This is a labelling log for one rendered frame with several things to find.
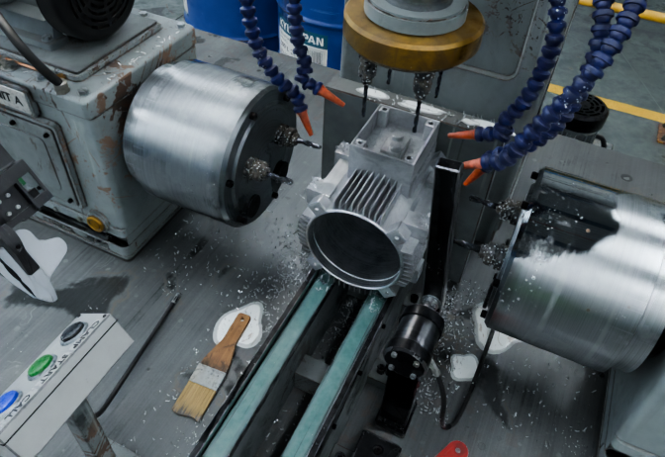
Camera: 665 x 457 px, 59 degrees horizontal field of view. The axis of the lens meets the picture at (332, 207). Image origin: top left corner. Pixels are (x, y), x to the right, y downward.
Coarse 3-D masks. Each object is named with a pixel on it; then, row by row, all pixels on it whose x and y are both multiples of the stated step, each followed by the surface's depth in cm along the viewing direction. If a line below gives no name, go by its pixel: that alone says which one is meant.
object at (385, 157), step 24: (384, 120) 92; (408, 120) 92; (432, 120) 90; (360, 144) 85; (384, 144) 88; (408, 144) 89; (432, 144) 91; (360, 168) 87; (384, 168) 85; (408, 168) 83; (408, 192) 86
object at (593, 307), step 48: (528, 192) 80; (576, 192) 76; (624, 192) 79; (528, 240) 74; (576, 240) 72; (624, 240) 72; (528, 288) 74; (576, 288) 72; (624, 288) 70; (528, 336) 79; (576, 336) 74; (624, 336) 71
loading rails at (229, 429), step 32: (352, 288) 106; (288, 320) 90; (320, 320) 96; (384, 320) 91; (256, 352) 84; (288, 352) 85; (352, 352) 86; (256, 384) 82; (288, 384) 90; (320, 384) 82; (352, 384) 83; (384, 384) 93; (224, 416) 78; (256, 416) 80; (320, 416) 78; (224, 448) 75; (256, 448) 86; (288, 448) 75; (320, 448) 75
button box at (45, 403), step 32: (96, 320) 69; (64, 352) 66; (96, 352) 67; (32, 384) 64; (64, 384) 64; (96, 384) 67; (0, 416) 61; (32, 416) 61; (64, 416) 64; (0, 448) 61; (32, 448) 61
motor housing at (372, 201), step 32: (352, 192) 83; (384, 192) 84; (416, 192) 88; (320, 224) 92; (352, 224) 100; (384, 224) 82; (320, 256) 93; (352, 256) 96; (384, 256) 96; (416, 256) 84; (384, 288) 89
